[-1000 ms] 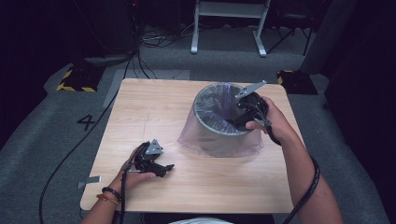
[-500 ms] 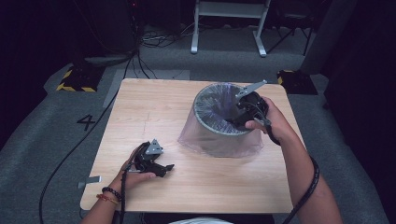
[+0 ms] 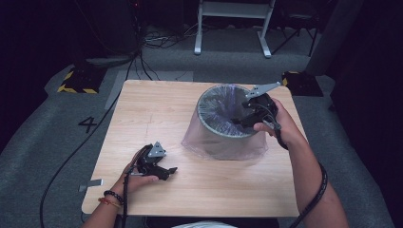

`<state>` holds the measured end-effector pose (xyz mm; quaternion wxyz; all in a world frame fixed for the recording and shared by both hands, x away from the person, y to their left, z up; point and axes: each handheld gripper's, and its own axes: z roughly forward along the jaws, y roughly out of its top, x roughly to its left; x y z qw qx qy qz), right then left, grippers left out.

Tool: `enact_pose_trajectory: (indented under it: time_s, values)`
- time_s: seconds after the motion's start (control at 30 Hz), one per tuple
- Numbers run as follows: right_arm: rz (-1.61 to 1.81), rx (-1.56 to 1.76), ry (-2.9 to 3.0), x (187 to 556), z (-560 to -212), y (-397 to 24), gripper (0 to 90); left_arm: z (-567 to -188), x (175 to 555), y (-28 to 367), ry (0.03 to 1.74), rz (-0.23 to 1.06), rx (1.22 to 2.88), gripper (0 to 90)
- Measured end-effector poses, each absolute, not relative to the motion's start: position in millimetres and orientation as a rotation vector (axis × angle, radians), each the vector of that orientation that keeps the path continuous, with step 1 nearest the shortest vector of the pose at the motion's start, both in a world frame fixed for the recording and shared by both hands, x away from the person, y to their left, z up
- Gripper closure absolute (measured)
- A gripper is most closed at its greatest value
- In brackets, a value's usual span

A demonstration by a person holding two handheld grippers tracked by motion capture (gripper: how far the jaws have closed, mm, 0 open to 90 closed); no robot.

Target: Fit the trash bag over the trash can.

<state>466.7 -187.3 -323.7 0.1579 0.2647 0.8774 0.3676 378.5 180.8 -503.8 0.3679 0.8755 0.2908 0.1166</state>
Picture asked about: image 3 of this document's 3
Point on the white metal stand frame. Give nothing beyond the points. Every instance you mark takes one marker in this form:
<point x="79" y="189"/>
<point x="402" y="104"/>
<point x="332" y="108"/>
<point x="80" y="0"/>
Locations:
<point x="234" y="11"/>

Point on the grey floor plate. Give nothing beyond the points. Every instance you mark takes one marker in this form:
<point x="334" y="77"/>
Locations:
<point x="164" y="75"/>

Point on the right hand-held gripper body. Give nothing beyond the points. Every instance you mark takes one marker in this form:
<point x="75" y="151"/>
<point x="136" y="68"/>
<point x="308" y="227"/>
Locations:
<point x="261" y="106"/>

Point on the purple plastic bag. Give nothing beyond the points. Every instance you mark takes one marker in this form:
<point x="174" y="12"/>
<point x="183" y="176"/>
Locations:
<point x="218" y="107"/>

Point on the grey pillar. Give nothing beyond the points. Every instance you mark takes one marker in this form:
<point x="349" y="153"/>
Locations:
<point x="332" y="38"/>

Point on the black yellow striped base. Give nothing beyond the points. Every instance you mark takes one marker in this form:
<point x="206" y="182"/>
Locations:
<point x="82" y="80"/>
<point x="302" y="84"/>

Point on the green plastic bin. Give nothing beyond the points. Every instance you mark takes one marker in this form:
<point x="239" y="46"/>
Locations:
<point x="221" y="133"/>

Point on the person's white clothing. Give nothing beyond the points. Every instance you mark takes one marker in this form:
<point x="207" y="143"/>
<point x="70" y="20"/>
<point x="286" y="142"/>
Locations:
<point x="206" y="224"/>

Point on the grey tape piece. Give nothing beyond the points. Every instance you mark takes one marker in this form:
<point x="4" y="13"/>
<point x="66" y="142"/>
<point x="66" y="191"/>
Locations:
<point x="92" y="184"/>

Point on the person's right hand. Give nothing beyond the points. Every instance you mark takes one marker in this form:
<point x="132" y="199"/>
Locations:
<point x="288" y="126"/>

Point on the black tripod stand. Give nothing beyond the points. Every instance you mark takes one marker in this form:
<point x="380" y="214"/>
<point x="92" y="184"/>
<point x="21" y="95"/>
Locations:
<point x="297" y="28"/>

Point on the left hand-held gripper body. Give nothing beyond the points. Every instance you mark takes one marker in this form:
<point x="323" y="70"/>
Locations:
<point x="153" y="156"/>

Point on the person's left hand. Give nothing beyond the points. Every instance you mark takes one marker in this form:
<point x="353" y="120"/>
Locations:
<point x="134" y="183"/>

